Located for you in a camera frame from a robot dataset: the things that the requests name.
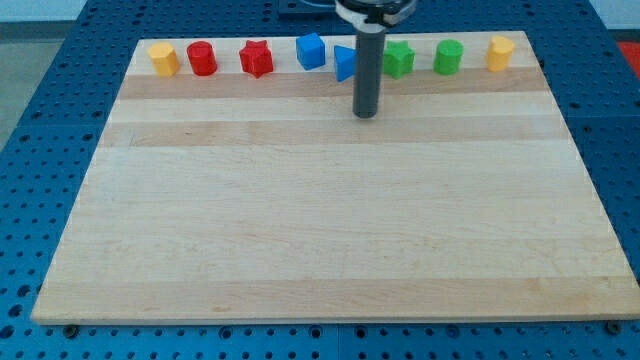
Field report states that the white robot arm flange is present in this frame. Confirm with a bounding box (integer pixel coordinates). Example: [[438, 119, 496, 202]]
[[335, 0, 418, 28]]

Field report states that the light wooden board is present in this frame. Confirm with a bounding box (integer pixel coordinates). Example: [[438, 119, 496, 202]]
[[31, 31, 639, 325]]

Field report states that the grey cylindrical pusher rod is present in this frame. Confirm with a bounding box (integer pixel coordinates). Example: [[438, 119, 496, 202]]
[[353, 25, 386, 119]]

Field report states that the blue triangle block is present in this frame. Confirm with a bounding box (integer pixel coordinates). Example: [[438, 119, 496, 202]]
[[334, 45, 356, 82]]

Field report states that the blue cube block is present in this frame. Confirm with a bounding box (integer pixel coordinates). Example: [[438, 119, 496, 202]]
[[295, 33, 326, 70]]

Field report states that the red star block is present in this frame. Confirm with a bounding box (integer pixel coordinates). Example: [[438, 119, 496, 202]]
[[239, 40, 274, 78]]

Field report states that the green star block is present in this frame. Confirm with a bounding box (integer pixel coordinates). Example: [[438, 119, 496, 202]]
[[383, 41, 415, 79]]

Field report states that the red cylinder block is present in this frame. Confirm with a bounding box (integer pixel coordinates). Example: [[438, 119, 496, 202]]
[[186, 41, 217, 76]]

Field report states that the green cylinder block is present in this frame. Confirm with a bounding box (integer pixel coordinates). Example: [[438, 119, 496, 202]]
[[433, 39, 464, 75]]

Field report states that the yellow hexagon block left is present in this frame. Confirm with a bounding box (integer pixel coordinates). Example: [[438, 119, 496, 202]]
[[147, 42, 180, 77]]

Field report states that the yellow hexagon block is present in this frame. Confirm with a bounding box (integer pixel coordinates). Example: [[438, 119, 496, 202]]
[[147, 42, 180, 77], [486, 35, 515, 72]]

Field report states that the yellow hexagon block right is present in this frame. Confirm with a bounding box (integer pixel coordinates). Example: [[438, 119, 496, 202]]
[[486, 35, 515, 72]]

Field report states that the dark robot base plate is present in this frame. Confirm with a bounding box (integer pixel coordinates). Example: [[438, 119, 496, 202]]
[[276, 0, 337, 19]]

